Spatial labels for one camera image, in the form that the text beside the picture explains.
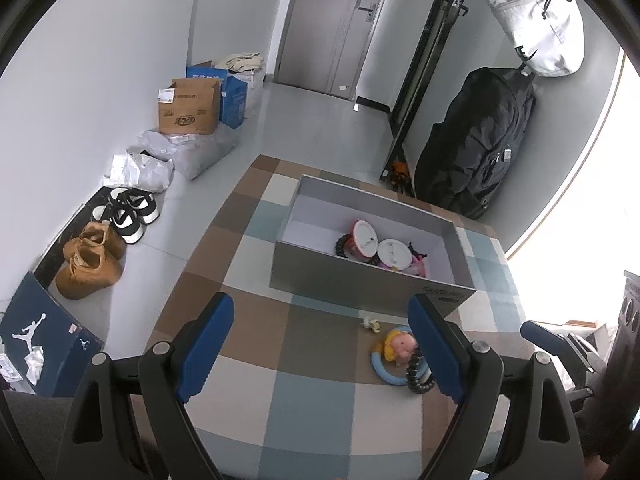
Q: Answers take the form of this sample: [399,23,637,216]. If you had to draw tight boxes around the brown cardboard box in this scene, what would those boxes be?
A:
[157,78,222,136]

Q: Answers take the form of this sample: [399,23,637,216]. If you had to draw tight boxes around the dark blue shoe box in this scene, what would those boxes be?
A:
[0,272,105,398]

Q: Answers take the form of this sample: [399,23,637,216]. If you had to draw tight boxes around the dark beaded bracelet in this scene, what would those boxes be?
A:
[405,352,435,395]

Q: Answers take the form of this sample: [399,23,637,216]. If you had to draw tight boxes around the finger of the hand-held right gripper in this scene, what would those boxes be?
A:
[520,320,608,401]

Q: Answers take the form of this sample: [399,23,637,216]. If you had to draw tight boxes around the orange black tool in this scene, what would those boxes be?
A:
[385,160,413,191]

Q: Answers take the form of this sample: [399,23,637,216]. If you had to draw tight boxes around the large grey parcel bag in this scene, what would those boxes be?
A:
[127,122,240,181]

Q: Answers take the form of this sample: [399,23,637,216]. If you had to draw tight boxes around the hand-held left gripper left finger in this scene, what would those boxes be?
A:
[54,291,236,480]

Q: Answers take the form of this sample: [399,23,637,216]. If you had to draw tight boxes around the checkered floor mat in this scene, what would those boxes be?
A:
[107,155,528,480]

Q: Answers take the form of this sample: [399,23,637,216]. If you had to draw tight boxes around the grey trouser leg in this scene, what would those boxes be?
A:
[0,390,71,480]

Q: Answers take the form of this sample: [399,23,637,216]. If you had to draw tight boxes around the small silver parcel bag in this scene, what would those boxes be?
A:
[103,152,175,193]

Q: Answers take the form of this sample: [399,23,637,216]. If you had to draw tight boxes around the blue carton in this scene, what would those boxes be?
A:
[186,61,248,130]

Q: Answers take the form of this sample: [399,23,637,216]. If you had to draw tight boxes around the blue ring with pig doll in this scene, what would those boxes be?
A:
[370,325,431,386]

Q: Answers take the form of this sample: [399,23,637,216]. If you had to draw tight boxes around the black white sneaker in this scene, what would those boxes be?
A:
[108,187,160,225]
[91,203,146,245]

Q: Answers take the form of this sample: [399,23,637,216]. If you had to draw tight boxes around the black shoe mat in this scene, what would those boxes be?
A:
[37,187,131,291]

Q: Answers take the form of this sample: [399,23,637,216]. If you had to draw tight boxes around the white drawstring bag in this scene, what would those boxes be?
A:
[487,0,585,78]

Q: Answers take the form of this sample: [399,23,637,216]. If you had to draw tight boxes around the grey cardboard box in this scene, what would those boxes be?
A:
[270,174,478,318]

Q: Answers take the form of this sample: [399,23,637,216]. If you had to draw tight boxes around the black open door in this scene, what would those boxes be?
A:
[387,0,473,161]

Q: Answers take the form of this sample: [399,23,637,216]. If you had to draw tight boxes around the grey entrance door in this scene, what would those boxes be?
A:
[274,0,398,100]

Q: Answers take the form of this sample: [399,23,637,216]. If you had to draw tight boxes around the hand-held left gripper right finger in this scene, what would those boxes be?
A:
[407,294,586,480]

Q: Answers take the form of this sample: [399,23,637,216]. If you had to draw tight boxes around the red white round charm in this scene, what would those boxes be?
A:
[346,220,379,261]

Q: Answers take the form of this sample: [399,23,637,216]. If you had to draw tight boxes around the beige canvas bag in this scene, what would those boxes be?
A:
[216,52,263,73]

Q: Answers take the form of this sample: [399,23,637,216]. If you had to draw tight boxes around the crumpled clear plastic wrappers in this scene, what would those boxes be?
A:
[0,347,47,386]

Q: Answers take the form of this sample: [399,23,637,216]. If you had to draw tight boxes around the black backpack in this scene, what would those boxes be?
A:
[415,66,537,220]

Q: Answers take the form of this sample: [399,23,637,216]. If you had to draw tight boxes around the purple ring with red charm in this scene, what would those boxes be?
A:
[395,255,428,277]

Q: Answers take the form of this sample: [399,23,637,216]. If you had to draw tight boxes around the white round pink-rimmed case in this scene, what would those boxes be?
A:
[376,238,413,272]

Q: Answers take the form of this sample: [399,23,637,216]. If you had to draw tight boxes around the tan boot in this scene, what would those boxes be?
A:
[55,247,124,301]
[63,221,127,261]

